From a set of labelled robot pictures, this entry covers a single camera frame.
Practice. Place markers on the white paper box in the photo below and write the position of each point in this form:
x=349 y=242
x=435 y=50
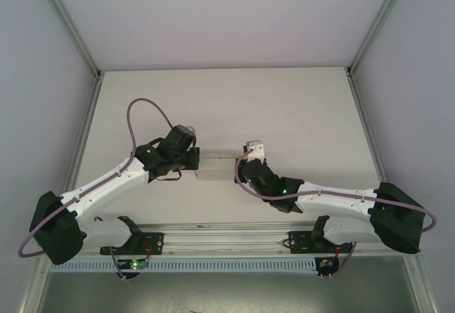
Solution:
x=217 y=169

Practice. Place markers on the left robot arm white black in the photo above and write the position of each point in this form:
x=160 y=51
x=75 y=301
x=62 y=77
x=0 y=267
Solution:
x=106 y=188

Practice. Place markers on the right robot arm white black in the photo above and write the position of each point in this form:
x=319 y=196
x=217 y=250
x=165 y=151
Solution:
x=337 y=202

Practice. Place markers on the grey metal sheet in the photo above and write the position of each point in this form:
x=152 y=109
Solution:
x=249 y=291

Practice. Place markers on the left lower aluminium strut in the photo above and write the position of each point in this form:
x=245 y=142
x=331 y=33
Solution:
x=33 y=291

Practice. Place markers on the aluminium strut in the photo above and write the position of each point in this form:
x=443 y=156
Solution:
x=33 y=291
x=424 y=284

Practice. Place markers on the right lower aluminium strut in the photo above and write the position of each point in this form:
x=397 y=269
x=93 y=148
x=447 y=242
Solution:
x=424 y=284

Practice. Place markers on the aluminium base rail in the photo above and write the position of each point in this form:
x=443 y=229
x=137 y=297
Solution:
x=231 y=236

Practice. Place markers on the left aluminium table side rail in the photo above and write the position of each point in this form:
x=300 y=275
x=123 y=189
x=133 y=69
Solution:
x=83 y=138

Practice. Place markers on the aluminium table side rail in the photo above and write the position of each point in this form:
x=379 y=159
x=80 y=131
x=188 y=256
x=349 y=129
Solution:
x=369 y=138
x=83 y=138

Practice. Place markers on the right aluminium table side rail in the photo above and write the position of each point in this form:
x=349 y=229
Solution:
x=369 y=138

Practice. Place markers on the left aluminium frame post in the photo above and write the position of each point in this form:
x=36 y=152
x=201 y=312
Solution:
x=67 y=25

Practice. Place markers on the aluminium frame post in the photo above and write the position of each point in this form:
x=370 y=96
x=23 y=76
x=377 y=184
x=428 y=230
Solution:
x=67 y=25
x=380 y=21

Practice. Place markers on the right aluminium frame post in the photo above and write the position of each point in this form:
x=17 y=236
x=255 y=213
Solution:
x=380 y=21

